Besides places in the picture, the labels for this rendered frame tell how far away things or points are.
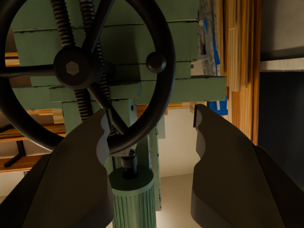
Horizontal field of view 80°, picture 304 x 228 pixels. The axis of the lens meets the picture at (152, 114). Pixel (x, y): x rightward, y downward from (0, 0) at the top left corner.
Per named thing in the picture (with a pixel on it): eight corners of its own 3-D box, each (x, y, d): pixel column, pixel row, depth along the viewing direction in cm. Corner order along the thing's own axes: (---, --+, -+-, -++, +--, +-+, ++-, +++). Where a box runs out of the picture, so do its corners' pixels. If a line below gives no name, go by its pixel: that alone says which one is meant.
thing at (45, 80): (191, 61, 44) (191, 78, 45) (179, 64, 64) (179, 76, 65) (27, 70, 45) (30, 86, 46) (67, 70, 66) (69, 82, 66)
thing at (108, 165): (111, 147, 85) (114, 176, 88) (115, 140, 94) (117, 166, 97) (92, 148, 85) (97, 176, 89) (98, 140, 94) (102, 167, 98)
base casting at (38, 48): (201, 19, 42) (201, 61, 44) (175, 49, 98) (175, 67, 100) (10, 31, 43) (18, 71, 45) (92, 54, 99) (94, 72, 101)
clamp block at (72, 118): (130, 98, 37) (134, 140, 39) (137, 91, 50) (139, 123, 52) (57, 102, 37) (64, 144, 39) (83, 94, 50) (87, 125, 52)
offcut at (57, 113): (67, 107, 49) (69, 122, 50) (70, 105, 52) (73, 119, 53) (51, 108, 48) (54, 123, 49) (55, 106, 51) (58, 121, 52)
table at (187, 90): (247, 77, 35) (245, 107, 37) (205, 74, 65) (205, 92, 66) (-56, 93, 37) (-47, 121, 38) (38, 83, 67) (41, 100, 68)
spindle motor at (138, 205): (153, 188, 60) (157, 263, 67) (154, 162, 78) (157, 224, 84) (100, 190, 61) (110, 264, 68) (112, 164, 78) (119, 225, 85)
